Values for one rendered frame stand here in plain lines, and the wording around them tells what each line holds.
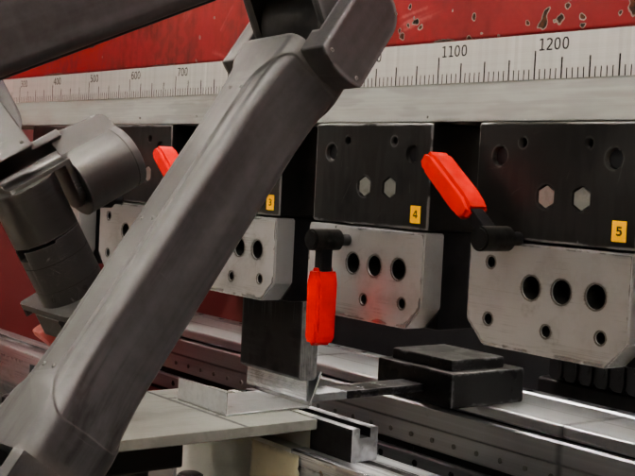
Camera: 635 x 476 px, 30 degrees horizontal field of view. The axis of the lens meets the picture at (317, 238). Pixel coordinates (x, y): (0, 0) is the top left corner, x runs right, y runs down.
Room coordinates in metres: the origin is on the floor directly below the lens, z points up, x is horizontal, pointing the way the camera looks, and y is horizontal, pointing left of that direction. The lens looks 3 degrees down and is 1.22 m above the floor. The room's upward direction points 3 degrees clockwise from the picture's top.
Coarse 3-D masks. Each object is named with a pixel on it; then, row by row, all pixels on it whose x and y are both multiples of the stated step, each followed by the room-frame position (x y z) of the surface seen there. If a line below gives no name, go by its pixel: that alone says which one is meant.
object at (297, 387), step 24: (264, 312) 1.16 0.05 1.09; (288, 312) 1.12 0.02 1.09; (264, 336) 1.15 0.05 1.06; (288, 336) 1.12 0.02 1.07; (240, 360) 1.19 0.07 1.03; (264, 360) 1.15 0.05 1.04; (288, 360) 1.12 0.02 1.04; (312, 360) 1.12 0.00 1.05; (264, 384) 1.17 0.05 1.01; (288, 384) 1.13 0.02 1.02
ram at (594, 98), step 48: (240, 0) 1.15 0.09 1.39; (432, 0) 0.94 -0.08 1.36; (480, 0) 0.90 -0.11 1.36; (528, 0) 0.86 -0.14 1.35; (576, 0) 0.82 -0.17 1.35; (624, 0) 0.79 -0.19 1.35; (96, 48) 1.39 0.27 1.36; (144, 48) 1.30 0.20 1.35; (192, 48) 1.22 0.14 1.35; (192, 96) 1.22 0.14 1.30; (384, 96) 0.98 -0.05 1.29; (432, 96) 0.93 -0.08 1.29; (480, 96) 0.89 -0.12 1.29; (528, 96) 0.85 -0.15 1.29; (576, 96) 0.82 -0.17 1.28; (624, 96) 0.79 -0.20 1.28
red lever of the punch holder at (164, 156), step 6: (156, 150) 1.19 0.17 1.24; (162, 150) 1.19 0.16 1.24; (168, 150) 1.19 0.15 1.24; (174, 150) 1.20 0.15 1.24; (156, 156) 1.19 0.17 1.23; (162, 156) 1.18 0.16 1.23; (168, 156) 1.18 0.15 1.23; (174, 156) 1.19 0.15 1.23; (156, 162) 1.19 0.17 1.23; (162, 162) 1.18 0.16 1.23; (168, 162) 1.18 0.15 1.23; (162, 168) 1.18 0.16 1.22; (168, 168) 1.17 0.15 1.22
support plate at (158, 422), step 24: (144, 408) 1.08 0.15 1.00; (168, 408) 1.08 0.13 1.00; (192, 408) 1.09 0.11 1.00; (144, 432) 0.98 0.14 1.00; (168, 432) 0.99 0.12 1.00; (192, 432) 0.99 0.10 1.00; (216, 432) 1.00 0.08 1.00; (240, 432) 1.02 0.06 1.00; (264, 432) 1.03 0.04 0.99; (288, 432) 1.05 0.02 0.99
